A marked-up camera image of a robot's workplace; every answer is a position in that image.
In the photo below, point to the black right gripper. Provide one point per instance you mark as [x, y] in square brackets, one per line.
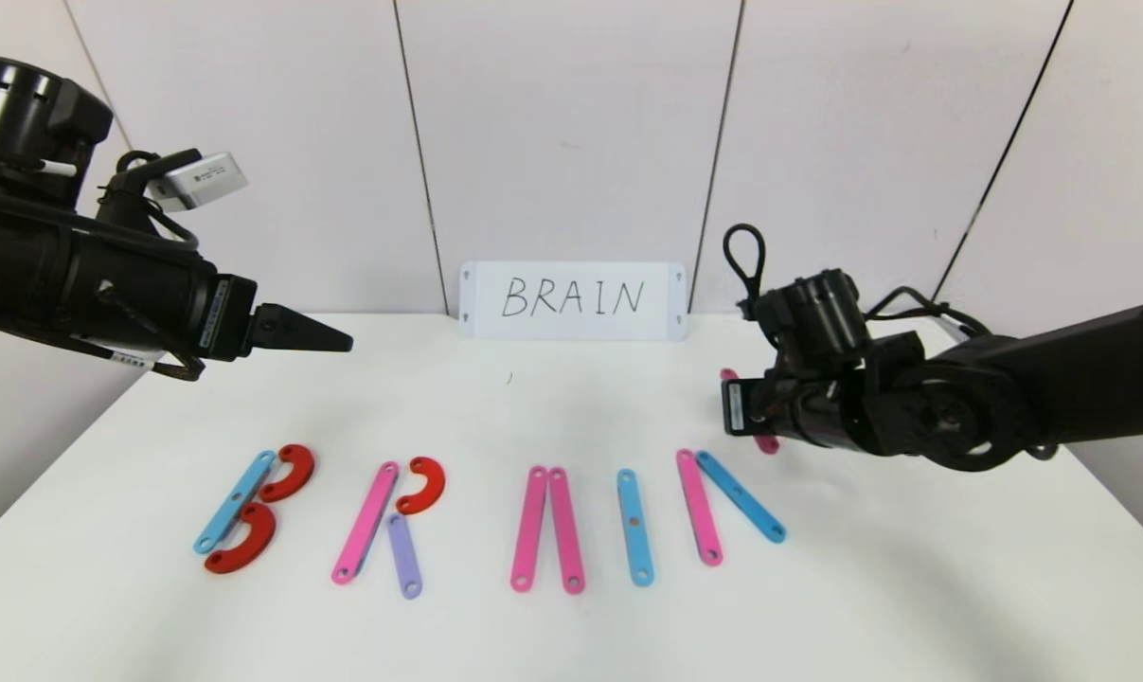
[736, 407]

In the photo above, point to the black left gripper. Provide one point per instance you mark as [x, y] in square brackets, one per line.
[225, 316]

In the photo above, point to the pink long bar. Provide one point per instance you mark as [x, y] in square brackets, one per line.
[565, 530]
[529, 528]
[768, 445]
[367, 523]

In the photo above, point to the cyan short bar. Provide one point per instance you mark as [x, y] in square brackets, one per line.
[741, 497]

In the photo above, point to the pink short bar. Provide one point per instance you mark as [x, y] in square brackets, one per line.
[699, 507]

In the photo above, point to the small red arc piece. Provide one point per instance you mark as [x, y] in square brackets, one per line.
[434, 483]

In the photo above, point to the purple short bar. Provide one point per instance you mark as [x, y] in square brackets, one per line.
[404, 559]

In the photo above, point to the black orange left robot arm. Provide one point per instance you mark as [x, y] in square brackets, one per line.
[22, 279]

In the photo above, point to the white BRAIN sign board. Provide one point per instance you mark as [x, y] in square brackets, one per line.
[571, 273]

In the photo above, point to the large red arc piece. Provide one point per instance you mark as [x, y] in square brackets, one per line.
[301, 466]
[254, 540]

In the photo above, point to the cyan long flat bar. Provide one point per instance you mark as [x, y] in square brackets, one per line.
[634, 540]
[235, 502]

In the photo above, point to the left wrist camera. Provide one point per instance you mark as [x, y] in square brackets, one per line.
[202, 180]

